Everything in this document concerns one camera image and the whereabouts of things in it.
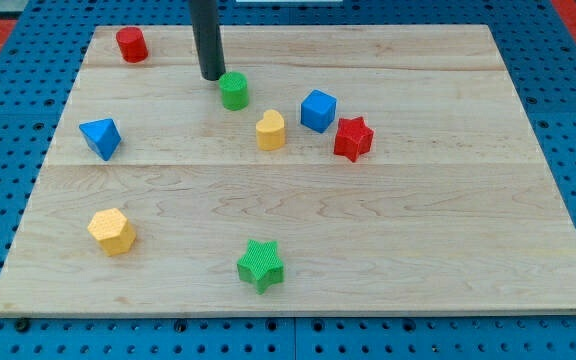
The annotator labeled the red star block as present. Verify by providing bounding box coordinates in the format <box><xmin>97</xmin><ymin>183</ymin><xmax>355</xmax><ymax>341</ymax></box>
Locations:
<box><xmin>333</xmin><ymin>116</ymin><xmax>374</xmax><ymax>162</ymax></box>

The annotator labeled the light wooden board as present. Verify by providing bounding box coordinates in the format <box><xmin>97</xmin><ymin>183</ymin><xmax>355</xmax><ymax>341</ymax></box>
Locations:
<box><xmin>0</xmin><ymin>25</ymin><xmax>576</xmax><ymax>318</ymax></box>

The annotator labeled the red cylinder block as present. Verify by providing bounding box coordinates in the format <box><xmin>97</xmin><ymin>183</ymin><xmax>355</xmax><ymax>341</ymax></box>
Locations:
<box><xmin>115</xmin><ymin>26</ymin><xmax>149</xmax><ymax>63</ymax></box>

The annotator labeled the yellow hexagon block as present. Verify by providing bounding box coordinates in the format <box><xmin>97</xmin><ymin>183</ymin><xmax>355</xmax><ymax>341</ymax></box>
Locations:
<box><xmin>87</xmin><ymin>208</ymin><xmax>136</xmax><ymax>256</ymax></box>

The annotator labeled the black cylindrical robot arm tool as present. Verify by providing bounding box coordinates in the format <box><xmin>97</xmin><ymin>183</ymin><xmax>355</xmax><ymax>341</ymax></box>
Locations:
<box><xmin>188</xmin><ymin>0</ymin><xmax>226</xmax><ymax>81</ymax></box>

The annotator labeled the blue cube block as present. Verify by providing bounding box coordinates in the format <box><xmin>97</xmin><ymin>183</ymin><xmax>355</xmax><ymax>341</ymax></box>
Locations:
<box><xmin>300</xmin><ymin>89</ymin><xmax>337</xmax><ymax>133</ymax></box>

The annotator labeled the green cylinder block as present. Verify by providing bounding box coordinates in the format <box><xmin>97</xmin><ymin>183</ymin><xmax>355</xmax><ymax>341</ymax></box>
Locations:
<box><xmin>219</xmin><ymin>71</ymin><xmax>249</xmax><ymax>111</ymax></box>

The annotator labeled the blue triangle block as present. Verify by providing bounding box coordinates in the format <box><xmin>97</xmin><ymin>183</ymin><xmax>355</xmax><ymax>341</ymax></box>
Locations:
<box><xmin>79</xmin><ymin>118</ymin><xmax>121</xmax><ymax>161</ymax></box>

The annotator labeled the yellow heart block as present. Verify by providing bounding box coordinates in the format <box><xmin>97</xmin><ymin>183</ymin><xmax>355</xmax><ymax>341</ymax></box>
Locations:
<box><xmin>255</xmin><ymin>109</ymin><xmax>286</xmax><ymax>151</ymax></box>

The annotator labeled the green star block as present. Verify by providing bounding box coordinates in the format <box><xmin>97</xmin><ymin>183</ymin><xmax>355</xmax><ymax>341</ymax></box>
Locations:
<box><xmin>237</xmin><ymin>239</ymin><xmax>284</xmax><ymax>294</ymax></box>

